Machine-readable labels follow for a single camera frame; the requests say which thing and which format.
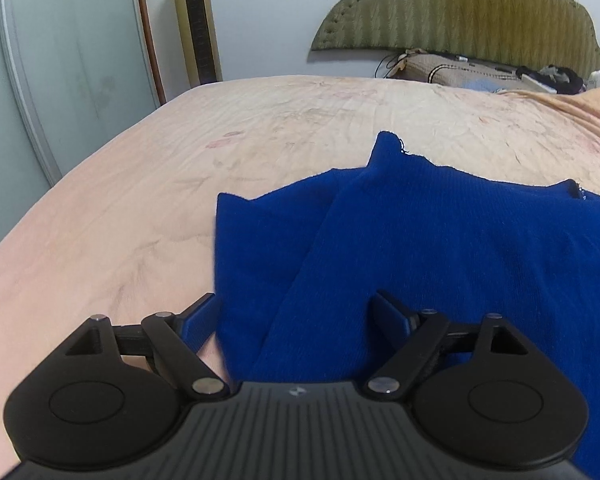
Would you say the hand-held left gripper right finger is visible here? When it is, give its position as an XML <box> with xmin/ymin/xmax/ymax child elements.
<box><xmin>362</xmin><ymin>288</ymin><xmax>530</xmax><ymax>402</ymax></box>

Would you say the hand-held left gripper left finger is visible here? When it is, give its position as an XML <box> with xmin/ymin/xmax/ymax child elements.
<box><xmin>64</xmin><ymin>292</ymin><xmax>230</xmax><ymax>402</ymax></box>

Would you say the blue beaded sweater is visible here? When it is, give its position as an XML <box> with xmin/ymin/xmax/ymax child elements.
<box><xmin>214</xmin><ymin>131</ymin><xmax>600</xmax><ymax>480</ymax></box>

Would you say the dark clothes pile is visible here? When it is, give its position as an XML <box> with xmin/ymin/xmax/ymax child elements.
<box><xmin>517</xmin><ymin>64</ymin><xmax>589</xmax><ymax>97</ymax></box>

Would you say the pink bed sheet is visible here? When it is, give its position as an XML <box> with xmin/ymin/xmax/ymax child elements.
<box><xmin>0</xmin><ymin>74</ymin><xmax>600</xmax><ymax>480</ymax></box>

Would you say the brown pillow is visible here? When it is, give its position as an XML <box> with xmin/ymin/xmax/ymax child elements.
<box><xmin>394</xmin><ymin>52</ymin><xmax>527</xmax><ymax>94</ymax></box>

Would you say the orange blanket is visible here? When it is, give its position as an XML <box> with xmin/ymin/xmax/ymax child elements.
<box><xmin>495</xmin><ymin>86</ymin><xmax>600</xmax><ymax>151</ymax></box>

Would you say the flower print wardrobe door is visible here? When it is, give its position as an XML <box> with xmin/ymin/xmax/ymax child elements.
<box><xmin>0</xmin><ymin>0</ymin><xmax>165</xmax><ymax>267</ymax></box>

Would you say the gold tower fan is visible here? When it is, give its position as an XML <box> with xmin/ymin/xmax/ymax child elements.
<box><xmin>169</xmin><ymin>0</ymin><xmax>225</xmax><ymax>89</ymax></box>

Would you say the olive green padded headboard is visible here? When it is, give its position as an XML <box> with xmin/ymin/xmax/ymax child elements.
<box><xmin>310</xmin><ymin>0</ymin><xmax>600</xmax><ymax>78</ymax></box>

